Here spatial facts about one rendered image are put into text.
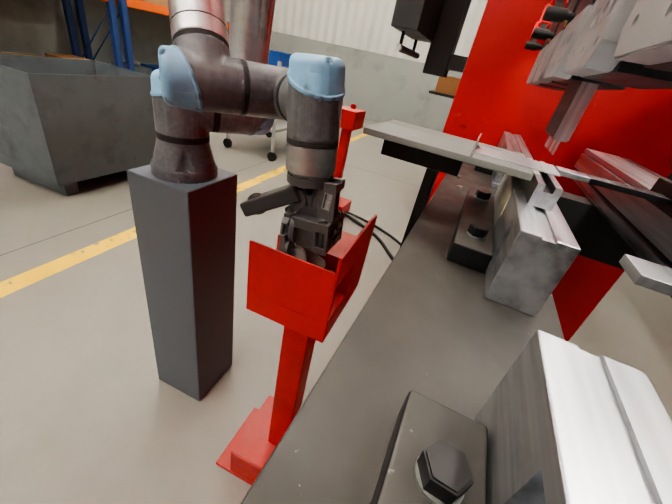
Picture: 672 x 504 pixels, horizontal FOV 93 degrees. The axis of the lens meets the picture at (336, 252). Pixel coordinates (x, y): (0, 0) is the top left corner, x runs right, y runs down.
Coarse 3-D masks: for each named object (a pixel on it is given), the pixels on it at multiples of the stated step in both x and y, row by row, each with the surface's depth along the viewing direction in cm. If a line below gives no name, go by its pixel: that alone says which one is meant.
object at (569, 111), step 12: (576, 84) 45; (588, 84) 42; (564, 96) 50; (576, 96) 43; (588, 96) 43; (564, 108) 46; (576, 108) 44; (552, 120) 51; (564, 120) 45; (576, 120) 44; (552, 132) 48; (564, 132) 45; (552, 144) 49
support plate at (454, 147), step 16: (368, 128) 52; (384, 128) 55; (400, 128) 58; (416, 128) 62; (416, 144) 50; (432, 144) 51; (448, 144) 54; (464, 144) 57; (480, 144) 60; (464, 160) 48; (480, 160) 48; (496, 160) 49; (528, 176) 46
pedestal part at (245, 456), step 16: (272, 400) 103; (256, 416) 98; (240, 432) 104; (256, 432) 94; (240, 448) 90; (256, 448) 90; (272, 448) 91; (224, 464) 95; (240, 464) 89; (256, 464) 87
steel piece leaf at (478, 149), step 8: (480, 136) 55; (472, 152) 51; (480, 152) 52; (488, 152) 53; (496, 152) 54; (504, 152) 56; (504, 160) 50; (512, 160) 51; (520, 160) 52; (528, 160) 54; (536, 168) 49
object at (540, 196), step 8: (536, 176) 45; (544, 176) 49; (552, 176) 47; (536, 184) 42; (544, 184) 41; (552, 184) 43; (528, 192) 45; (536, 192) 42; (544, 192) 42; (552, 192) 42; (560, 192) 41; (528, 200) 43; (536, 200) 42; (544, 200) 42; (552, 200) 42; (544, 208) 42; (552, 208) 42
